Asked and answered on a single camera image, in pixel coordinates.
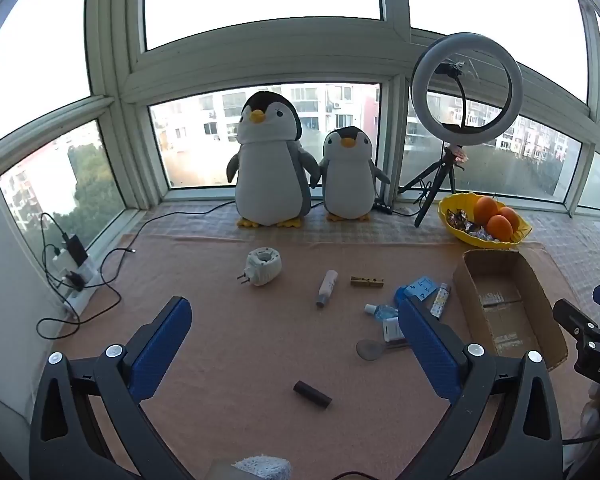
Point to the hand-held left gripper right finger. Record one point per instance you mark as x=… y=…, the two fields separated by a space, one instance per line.
x=425 y=345

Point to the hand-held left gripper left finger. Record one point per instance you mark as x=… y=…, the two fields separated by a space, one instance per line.
x=165 y=340

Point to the white charger adapter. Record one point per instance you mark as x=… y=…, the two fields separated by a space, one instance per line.
x=392 y=330

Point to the small blue bottle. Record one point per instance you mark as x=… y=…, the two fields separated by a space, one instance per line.
x=380 y=310

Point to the cardboard box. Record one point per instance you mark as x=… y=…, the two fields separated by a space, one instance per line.
x=505 y=320

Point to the wooden clothespin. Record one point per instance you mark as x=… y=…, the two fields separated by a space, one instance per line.
x=367 y=281

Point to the white tube bottle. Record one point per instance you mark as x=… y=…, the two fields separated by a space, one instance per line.
x=327 y=285

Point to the black cylinder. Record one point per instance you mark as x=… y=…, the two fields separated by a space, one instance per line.
x=312 y=394

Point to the white plug-in mosquito repeller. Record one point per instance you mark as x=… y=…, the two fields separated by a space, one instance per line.
x=262 y=265

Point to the patterned lip balm tube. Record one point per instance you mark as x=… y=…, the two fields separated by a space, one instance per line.
x=440 y=301

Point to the pink mat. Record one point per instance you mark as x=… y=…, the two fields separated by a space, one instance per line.
x=260 y=340

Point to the white power strip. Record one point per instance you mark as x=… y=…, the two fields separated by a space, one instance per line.
x=82 y=285

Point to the yellow fruit bowl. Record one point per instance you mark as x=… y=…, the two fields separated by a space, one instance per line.
x=477 y=244

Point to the orange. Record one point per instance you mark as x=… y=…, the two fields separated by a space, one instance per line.
x=500 y=228
x=512 y=215
x=486 y=208

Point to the black charger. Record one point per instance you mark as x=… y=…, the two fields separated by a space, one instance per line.
x=75 y=249

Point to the pile of wrapped candies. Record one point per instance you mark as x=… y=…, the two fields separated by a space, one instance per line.
x=457 y=219

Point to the black tripod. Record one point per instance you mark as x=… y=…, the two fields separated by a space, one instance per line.
x=432 y=185

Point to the white towel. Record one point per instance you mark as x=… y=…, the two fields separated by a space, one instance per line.
x=262 y=467

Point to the small penguin plush toy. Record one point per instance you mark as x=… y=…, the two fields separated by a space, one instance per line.
x=347 y=180

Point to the large penguin plush toy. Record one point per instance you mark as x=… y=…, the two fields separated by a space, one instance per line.
x=270 y=170

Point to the white window frame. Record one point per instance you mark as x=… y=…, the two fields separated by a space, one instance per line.
x=115 y=60

